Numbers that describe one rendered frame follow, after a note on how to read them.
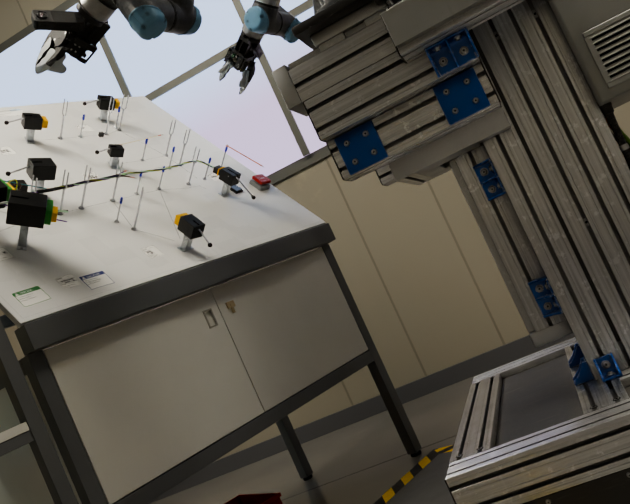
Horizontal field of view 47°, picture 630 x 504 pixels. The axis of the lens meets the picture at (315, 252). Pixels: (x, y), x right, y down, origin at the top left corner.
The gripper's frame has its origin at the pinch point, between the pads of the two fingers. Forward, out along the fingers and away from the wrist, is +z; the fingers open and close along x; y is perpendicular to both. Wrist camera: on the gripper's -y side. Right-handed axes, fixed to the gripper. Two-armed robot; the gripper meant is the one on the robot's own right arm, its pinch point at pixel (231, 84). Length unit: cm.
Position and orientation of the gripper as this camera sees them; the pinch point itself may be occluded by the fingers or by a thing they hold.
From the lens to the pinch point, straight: 260.6
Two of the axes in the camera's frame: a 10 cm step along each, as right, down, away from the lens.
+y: -3.7, 3.9, -8.5
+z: -4.4, 7.3, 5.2
